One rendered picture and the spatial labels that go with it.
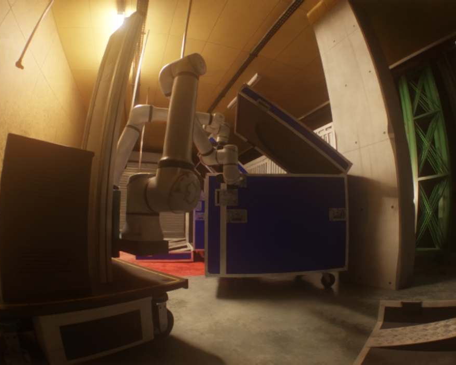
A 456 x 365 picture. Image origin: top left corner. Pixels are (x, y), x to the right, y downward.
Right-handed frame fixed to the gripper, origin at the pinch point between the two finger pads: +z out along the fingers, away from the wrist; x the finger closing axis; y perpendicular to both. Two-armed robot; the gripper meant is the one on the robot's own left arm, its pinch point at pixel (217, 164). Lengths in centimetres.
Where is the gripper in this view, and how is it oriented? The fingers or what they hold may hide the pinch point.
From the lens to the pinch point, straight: 180.1
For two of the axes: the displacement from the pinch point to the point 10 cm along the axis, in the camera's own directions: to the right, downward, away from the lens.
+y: 9.8, 1.8, -0.3
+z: -1.8, 9.7, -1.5
